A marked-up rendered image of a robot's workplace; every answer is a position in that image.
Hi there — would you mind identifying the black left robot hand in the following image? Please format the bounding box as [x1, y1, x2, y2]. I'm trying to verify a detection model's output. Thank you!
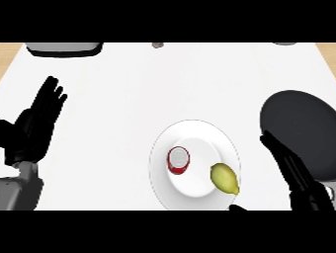
[0, 75, 68, 167]

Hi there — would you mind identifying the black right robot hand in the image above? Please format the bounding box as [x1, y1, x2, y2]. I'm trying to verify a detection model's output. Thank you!
[227, 129, 336, 211]

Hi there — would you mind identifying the black frying pan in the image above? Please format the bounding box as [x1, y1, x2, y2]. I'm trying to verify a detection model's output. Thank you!
[258, 90, 336, 211]

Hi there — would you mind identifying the white plate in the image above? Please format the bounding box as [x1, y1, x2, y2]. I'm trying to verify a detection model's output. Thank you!
[147, 120, 242, 211]

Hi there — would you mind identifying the red can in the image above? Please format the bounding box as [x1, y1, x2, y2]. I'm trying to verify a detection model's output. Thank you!
[165, 145, 190, 176]

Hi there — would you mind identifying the yellow-green lemon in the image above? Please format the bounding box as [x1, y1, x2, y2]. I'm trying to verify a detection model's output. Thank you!
[208, 162, 241, 196]

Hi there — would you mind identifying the grey and black appliance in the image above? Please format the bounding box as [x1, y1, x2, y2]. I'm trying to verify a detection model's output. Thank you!
[25, 42, 105, 58]

